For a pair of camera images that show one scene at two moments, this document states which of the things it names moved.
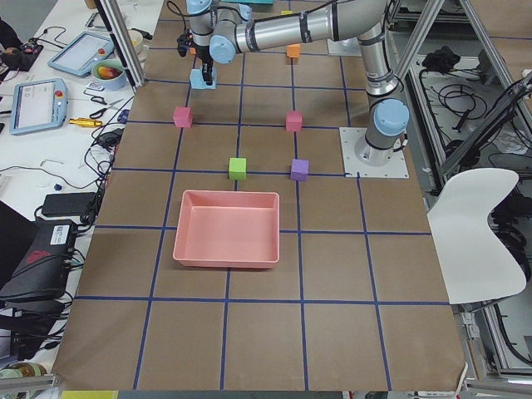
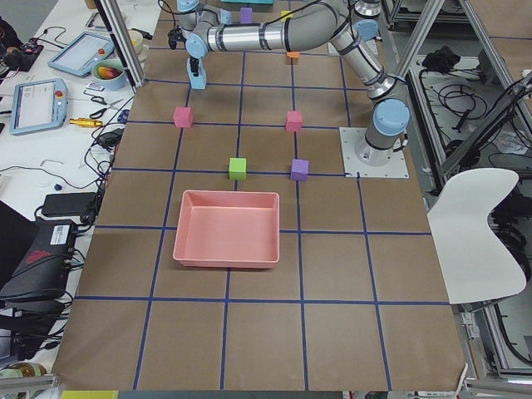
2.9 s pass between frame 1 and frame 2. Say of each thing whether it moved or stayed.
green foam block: stayed
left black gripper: moved
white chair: stayed
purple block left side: stayed
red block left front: stayed
